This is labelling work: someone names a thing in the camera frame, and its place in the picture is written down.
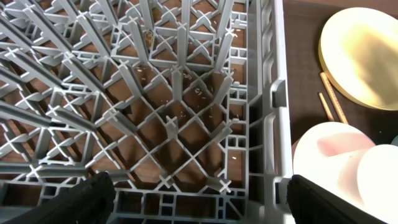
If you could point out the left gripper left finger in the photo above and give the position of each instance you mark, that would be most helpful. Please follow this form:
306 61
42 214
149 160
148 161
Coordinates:
90 201

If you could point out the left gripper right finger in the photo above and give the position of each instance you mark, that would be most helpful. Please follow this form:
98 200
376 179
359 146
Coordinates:
311 204

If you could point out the white pink bowl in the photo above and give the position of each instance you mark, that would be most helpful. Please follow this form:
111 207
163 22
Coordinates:
345 161

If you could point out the light blue bowl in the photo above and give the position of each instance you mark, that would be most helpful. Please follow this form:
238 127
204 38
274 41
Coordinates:
395 141

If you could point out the yellow plate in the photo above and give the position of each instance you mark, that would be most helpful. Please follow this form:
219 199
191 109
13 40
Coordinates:
358 52

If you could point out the grey dishwasher rack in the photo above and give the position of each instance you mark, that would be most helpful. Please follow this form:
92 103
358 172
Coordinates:
183 103

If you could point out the wooden chopstick left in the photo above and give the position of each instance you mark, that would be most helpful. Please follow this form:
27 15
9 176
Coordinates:
325 107

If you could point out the wooden chopstick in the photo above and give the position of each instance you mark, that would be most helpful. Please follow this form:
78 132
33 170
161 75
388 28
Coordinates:
325 107
333 98

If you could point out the wooden chopstick right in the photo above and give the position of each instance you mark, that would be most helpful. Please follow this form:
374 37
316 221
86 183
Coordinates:
333 98

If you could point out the brown serving tray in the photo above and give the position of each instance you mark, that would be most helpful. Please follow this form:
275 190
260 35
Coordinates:
303 23

